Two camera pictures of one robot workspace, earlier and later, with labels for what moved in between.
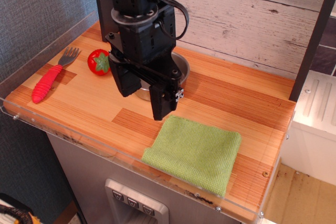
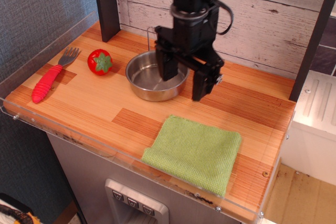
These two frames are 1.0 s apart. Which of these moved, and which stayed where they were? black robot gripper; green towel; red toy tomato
Moved: black robot gripper
Stayed: red toy tomato; green towel
